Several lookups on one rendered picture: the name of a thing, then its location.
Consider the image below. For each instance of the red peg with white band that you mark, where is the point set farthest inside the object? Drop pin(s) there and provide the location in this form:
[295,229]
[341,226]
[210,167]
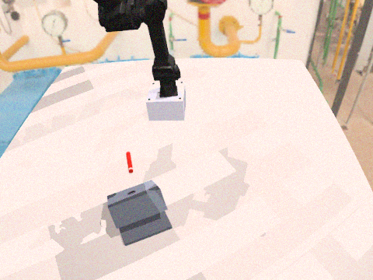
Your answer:
[129,162]

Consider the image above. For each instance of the grey metal panel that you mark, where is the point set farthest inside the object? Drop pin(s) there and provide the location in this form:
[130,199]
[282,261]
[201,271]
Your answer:
[139,212]

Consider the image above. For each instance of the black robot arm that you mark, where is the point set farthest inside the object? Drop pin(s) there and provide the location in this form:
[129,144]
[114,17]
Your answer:
[123,15]

